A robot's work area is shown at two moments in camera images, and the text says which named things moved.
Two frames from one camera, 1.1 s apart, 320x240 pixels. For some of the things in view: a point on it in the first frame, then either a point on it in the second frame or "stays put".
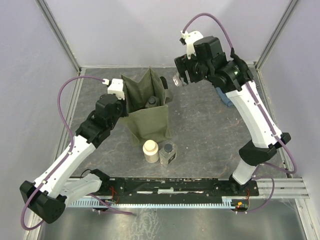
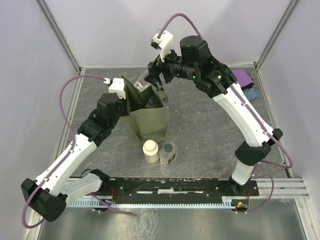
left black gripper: [123, 103] stays put
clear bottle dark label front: [167, 154] stays put
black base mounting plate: [127, 187] stays put
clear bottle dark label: [178, 81] to [141, 84]
